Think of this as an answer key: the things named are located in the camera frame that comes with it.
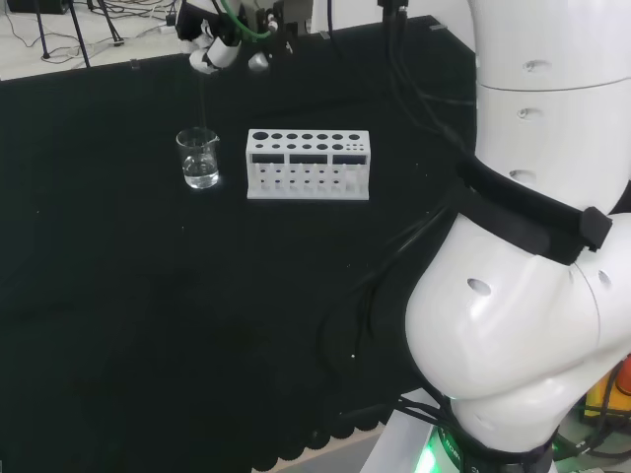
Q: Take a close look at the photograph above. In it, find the small clear glass beaker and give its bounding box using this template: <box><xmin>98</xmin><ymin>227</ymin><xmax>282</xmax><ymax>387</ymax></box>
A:
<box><xmin>175</xmin><ymin>126</ymin><xmax>222</xmax><ymax>191</ymax></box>

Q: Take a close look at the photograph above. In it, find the yellow stop button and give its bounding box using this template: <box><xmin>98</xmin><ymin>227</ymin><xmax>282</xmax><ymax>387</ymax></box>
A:
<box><xmin>581</xmin><ymin>353</ymin><xmax>631</xmax><ymax>428</ymax></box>

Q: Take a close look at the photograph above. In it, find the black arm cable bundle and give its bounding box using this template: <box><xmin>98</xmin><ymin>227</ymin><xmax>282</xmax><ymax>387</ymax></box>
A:
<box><xmin>319</xmin><ymin>0</ymin><xmax>489</xmax><ymax>395</ymax></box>

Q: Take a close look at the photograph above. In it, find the black tripod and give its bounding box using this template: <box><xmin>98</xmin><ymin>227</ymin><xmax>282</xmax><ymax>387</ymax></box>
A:
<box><xmin>29</xmin><ymin>0</ymin><xmax>124</xmax><ymax>69</ymax></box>

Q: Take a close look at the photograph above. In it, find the clear glass rod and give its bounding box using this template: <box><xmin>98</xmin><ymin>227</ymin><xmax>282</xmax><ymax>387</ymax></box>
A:
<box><xmin>198</xmin><ymin>69</ymin><xmax>210</xmax><ymax>144</ymax></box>

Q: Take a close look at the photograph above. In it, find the green cable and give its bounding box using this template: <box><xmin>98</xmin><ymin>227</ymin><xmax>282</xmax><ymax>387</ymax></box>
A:
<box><xmin>220</xmin><ymin>0</ymin><xmax>276</xmax><ymax>43</ymax></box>

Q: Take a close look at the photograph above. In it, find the black bench cloth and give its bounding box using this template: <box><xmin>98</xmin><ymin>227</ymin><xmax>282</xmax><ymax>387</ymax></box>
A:
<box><xmin>0</xmin><ymin>14</ymin><xmax>479</xmax><ymax>473</ymax></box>

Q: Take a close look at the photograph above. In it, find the black box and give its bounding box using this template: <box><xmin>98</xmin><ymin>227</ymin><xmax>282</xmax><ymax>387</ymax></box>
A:
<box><xmin>6</xmin><ymin>0</ymin><xmax>71</xmax><ymax>16</ymax></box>

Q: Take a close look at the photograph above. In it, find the thin floor cable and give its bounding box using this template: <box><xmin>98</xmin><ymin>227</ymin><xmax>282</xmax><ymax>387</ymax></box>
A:
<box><xmin>0</xmin><ymin>0</ymin><xmax>178</xmax><ymax>63</ymax></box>

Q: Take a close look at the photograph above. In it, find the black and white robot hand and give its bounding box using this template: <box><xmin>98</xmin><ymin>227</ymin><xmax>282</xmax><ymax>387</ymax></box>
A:
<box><xmin>175</xmin><ymin>0</ymin><xmax>316</xmax><ymax>76</ymax></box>

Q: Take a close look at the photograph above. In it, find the white test tube rack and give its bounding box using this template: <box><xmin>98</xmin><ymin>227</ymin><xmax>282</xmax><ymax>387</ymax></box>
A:
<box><xmin>245</xmin><ymin>128</ymin><xmax>371</xmax><ymax>203</ymax></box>

